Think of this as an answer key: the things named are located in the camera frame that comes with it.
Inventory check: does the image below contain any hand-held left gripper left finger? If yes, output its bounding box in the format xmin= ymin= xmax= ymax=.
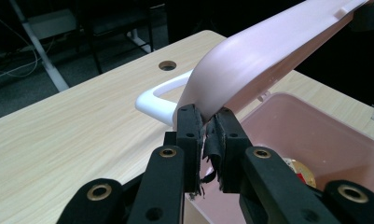
xmin=127 ymin=104 xmax=205 ymax=224

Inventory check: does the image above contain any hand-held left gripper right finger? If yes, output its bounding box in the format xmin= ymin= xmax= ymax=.
xmin=202 ymin=106 xmax=341 ymax=224

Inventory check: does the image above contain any small round tan object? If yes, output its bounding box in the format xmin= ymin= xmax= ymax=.
xmin=282 ymin=157 xmax=318 ymax=189

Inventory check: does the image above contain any pink storage box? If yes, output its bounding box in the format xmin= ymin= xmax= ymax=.
xmin=134 ymin=0 xmax=374 ymax=224

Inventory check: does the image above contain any white desk leg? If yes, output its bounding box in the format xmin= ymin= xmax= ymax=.
xmin=126 ymin=29 xmax=153 ymax=54
xmin=8 ymin=0 xmax=70 ymax=93

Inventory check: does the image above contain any black chair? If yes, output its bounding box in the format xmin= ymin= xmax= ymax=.
xmin=77 ymin=0 xmax=155 ymax=76

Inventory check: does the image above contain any white floor cable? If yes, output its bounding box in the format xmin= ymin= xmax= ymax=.
xmin=0 ymin=8 xmax=57 ymax=79

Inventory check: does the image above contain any light grey cable tray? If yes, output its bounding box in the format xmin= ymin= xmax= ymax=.
xmin=27 ymin=8 xmax=77 ymax=33

